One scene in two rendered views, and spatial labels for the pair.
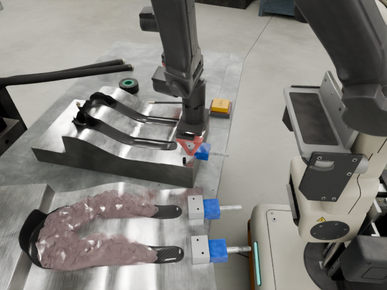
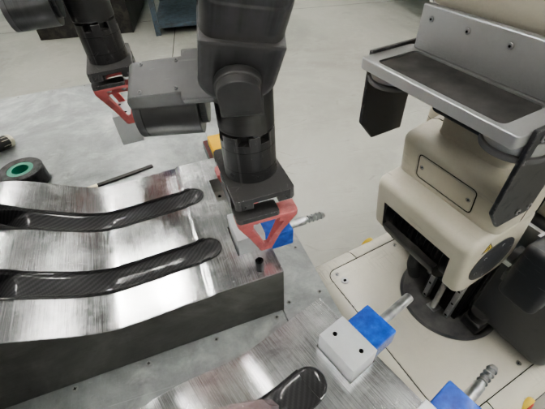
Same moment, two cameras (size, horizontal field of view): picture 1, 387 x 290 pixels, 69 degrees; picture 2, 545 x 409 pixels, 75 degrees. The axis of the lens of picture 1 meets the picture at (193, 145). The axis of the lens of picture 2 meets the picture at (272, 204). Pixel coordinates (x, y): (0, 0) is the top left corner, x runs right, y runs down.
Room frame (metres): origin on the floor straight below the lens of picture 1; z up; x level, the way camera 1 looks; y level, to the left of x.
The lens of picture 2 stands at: (0.29, 0.14, 1.25)
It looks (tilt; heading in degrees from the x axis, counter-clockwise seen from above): 44 degrees down; 329
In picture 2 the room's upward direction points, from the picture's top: 2 degrees counter-clockwise
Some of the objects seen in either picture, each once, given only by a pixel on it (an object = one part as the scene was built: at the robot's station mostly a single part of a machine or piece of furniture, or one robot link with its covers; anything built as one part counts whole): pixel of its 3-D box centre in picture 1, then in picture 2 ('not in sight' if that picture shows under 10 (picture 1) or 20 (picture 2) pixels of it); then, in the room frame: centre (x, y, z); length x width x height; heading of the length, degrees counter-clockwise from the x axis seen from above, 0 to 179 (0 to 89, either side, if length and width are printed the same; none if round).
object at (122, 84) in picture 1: (129, 86); (24, 176); (1.02, 0.27, 0.82); 0.08 x 0.08 x 0.04
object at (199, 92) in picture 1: (191, 90); (237, 101); (0.57, 0.00, 1.08); 0.07 x 0.06 x 0.07; 61
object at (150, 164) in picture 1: (124, 129); (75, 263); (0.69, 0.22, 0.87); 0.50 x 0.26 x 0.14; 77
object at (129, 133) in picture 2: not in sight; (155, 115); (0.88, 0.02, 0.93); 0.13 x 0.05 x 0.05; 77
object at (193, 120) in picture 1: (193, 112); (249, 153); (0.57, 0.00, 1.02); 0.10 x 0.07 x 0.07; 167
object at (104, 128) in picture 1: (125, 120); (71, 241); (0.67, 0.20, 0.92); 0.35 x 0.16 x 0.09; 77
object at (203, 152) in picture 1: (205, 151); (280, 227); (0.56, -0.03, 0.89); 0.13 x 0.05 x 0.05; 77
